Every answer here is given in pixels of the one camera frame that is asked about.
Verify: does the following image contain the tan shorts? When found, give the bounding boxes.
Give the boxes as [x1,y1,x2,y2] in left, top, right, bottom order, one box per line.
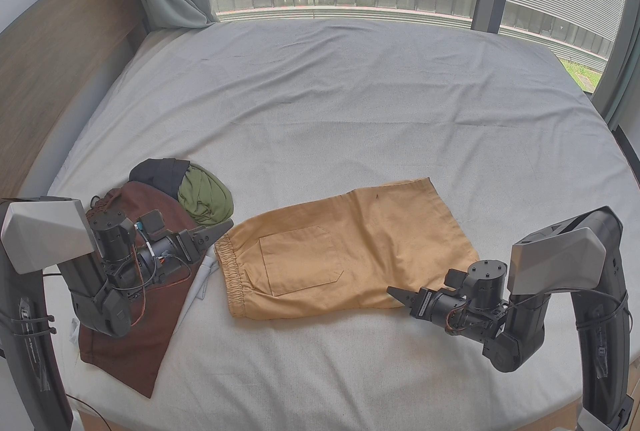
[214,177,482,321]

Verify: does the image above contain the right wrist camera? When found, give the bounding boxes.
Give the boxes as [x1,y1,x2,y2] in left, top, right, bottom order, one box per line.
[445,269,471,292]

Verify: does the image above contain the green garment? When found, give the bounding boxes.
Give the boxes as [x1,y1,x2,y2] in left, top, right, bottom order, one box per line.
[177,163,235,227]

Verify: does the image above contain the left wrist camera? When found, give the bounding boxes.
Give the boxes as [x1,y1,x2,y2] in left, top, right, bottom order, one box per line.
[135,211,173,245]

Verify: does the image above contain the black garment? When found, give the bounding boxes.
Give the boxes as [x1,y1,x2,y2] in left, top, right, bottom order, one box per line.
[129,158,193,200]

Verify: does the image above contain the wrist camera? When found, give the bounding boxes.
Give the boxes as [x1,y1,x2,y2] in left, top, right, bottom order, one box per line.
[135,211,173,245]
[445,269,471,292]

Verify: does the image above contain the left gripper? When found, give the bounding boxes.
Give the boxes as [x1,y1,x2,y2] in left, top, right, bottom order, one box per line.
[146,219,235,273]

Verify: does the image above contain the white garment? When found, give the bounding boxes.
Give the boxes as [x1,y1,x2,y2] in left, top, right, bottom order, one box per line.
[67,254,218,345]

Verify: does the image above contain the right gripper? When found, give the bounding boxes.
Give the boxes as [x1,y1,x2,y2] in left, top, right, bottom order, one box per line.
[409,287,462,326]

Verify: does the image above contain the brown shorts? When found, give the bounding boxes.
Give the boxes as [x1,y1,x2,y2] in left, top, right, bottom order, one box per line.
[77,183,211,400]

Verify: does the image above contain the bed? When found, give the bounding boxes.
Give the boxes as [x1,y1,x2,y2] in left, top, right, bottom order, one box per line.
[0,0,640,431]

